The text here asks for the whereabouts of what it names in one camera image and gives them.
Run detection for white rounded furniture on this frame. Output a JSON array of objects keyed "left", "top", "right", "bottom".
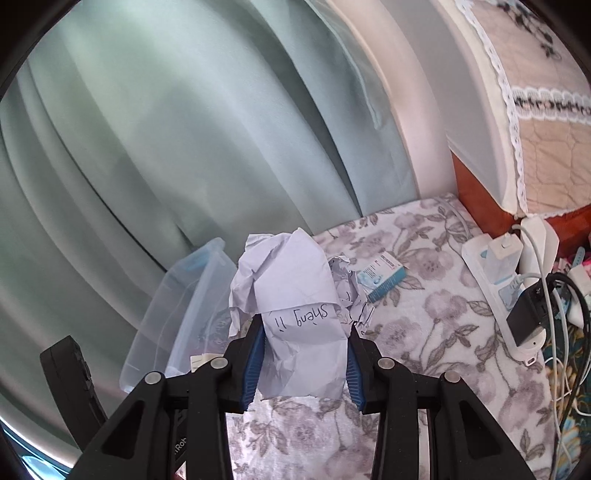
[{"left": 388, "top": 0, "right": 527, "bottom": 217}]

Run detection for green curtain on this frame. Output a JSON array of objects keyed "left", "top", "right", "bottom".
[{"left": 0, "top": 0, "right": 419, "bottom": 435}]

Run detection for tall white plug adapter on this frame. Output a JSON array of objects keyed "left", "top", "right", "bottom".
[{"left": 519, "top": 216, "right": 560, "bottom": 282}]

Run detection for orange-brown wooden panel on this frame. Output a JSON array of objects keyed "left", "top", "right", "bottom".
[{"left": 451, "top": 152, "right": 591, "bottom": 259}]

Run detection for clear plastic container blue handles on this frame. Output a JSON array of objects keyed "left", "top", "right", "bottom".
[{"left": 119, "top": 237, "right": 241, "bottom": 394}]

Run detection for grey floral blanket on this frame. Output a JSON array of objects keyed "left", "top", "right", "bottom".
[{"left": 222, "top": 193, "right": 561, "bottom": 480}]

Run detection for black cable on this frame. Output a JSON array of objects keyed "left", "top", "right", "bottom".
[{"left": 545, "top": 272, "right": 591, "bottom": 416}]

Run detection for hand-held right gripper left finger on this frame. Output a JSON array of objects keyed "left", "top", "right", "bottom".
[{"left": 78, "top": 318, "right": 267, "bottom": 480}]

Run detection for beige quilted lace cover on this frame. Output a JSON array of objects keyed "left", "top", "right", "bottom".
[{"left": 438, "top": 0, "right": 591, "bottom": 217}]

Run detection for teal floral cloth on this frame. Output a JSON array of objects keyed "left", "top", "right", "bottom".
[{"left": 549, "top": 318, "right": 591, "bottom": 480}]

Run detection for paper ball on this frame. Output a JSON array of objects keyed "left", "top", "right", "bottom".
[{"left": 327, "top": 255, "right": 376, "bottom": 335}]

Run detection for white paper sheet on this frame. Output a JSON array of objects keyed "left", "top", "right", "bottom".
[{"left": 228, "top": 228, "right": 352, "bottom": 401}]

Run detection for white power strip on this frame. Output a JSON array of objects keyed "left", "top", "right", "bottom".
[{"left": 462, "top": 233, "right": 548, "bottom": 367}]

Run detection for white charger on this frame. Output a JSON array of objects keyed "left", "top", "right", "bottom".
[{"left": 488, "top": 233, "right": 525, "bottom": 282}]

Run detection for white cable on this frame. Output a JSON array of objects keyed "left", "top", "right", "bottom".
[{"left": 508, "top": 224, "right": 591, "bottom": 480}]

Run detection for black power adapter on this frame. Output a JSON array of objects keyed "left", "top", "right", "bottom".
[{"left": 505, "top": 277, "right": 564, "bottom": 348}]

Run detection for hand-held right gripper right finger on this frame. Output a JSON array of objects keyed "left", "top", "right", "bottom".
[{"left": 345, "top": 323, "right": 539, "bottom": 480}]

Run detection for small blue white box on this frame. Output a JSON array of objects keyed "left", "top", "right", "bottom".
[{"left": 355, "top": 251, "right": 408, "bottom": 303}]

